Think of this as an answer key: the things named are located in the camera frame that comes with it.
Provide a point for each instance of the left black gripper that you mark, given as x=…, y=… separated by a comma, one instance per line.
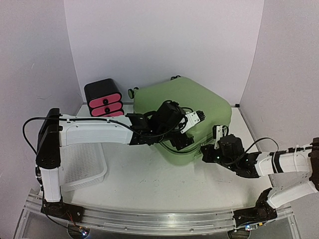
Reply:
x=182, y=142

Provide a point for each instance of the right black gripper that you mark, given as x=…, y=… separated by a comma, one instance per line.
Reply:
x=208, y=153

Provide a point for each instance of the green hard-shell suitcase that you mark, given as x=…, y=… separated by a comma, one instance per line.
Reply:
x=191, y=97

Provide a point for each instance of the white perforated plastic basket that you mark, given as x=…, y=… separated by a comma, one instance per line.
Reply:
x=82, y=165

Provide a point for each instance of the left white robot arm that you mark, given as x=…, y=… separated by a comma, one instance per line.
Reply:
x=60, y=130

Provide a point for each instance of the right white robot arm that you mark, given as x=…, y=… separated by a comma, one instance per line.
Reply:
x=299, y=159

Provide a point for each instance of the black pink drawer organizer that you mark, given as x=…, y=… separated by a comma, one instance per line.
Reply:
x=104, y=99

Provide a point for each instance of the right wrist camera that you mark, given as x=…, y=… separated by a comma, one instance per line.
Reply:
x=226, y=146

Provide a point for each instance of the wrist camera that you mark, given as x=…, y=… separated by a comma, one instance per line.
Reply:
x=171, y=118
x=226, y=146

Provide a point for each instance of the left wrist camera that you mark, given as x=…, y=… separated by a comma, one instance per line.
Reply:
x=171, y=118

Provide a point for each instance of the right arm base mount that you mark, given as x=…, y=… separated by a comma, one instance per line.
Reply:
x=260, y=213

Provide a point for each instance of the aluminium front rail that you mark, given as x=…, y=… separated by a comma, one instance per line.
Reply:
x=159, y=224

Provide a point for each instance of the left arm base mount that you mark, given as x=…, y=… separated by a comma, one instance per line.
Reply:
x=63, y=211

